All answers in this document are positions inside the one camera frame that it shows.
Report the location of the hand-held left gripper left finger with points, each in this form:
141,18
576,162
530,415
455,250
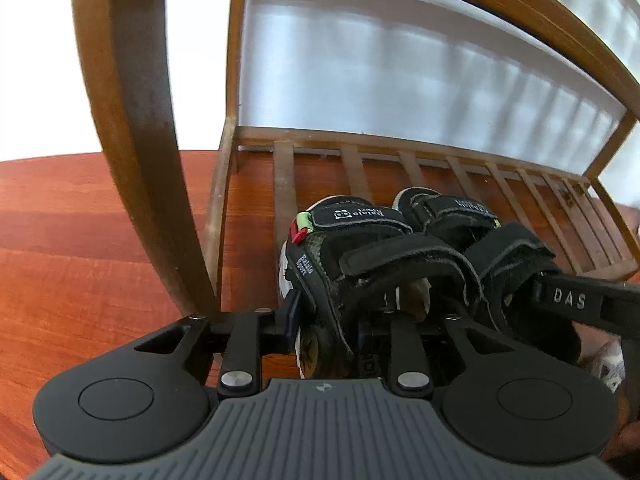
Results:
290,315

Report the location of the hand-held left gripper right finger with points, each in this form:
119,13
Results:
410,355

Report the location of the purple mesh sneaker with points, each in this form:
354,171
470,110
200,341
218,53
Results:
612,370

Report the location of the brown wooden shoe rack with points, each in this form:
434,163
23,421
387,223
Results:
135,110

